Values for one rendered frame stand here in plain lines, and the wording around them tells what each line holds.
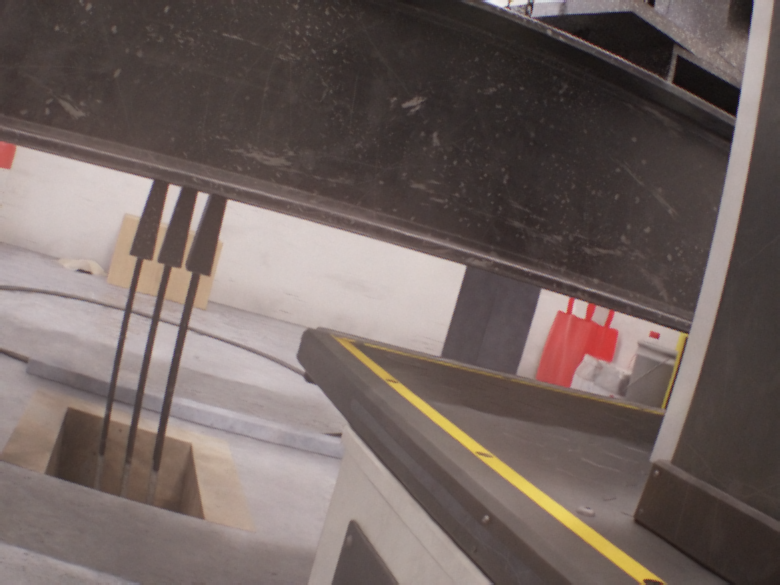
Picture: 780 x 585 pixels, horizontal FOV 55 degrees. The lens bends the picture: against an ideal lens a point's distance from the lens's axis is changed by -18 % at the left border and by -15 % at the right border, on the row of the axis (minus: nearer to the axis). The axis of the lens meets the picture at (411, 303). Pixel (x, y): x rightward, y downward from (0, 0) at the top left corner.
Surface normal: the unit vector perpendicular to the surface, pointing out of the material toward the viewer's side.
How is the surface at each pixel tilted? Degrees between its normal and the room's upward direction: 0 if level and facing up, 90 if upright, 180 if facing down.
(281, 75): 90
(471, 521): 90
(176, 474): 90
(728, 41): 90
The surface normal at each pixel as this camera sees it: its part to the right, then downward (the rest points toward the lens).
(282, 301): 0.29, 0.14
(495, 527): -0.92, -0.25
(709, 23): -0.81, -0.21
